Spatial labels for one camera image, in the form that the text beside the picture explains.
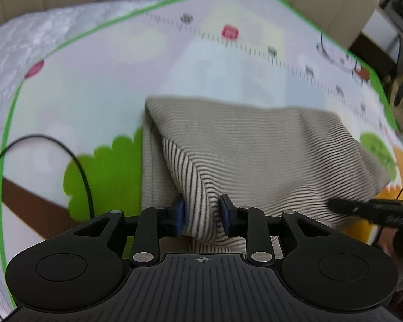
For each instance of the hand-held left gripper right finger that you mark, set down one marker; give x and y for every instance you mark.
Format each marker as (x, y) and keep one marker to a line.
(226, 217)

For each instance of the beige striped garment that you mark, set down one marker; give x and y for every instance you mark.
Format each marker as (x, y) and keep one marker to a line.
(255, 147)

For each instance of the person's right hand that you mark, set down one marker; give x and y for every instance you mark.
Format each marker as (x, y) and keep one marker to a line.
(385, 241)

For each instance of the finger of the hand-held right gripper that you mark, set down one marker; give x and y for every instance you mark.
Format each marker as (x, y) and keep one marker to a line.
(347, 206)

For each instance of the wooden furniture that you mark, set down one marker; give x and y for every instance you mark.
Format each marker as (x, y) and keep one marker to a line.
(386, 16)

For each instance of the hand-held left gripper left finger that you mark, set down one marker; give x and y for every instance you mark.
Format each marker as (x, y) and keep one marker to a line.
(178, 215)

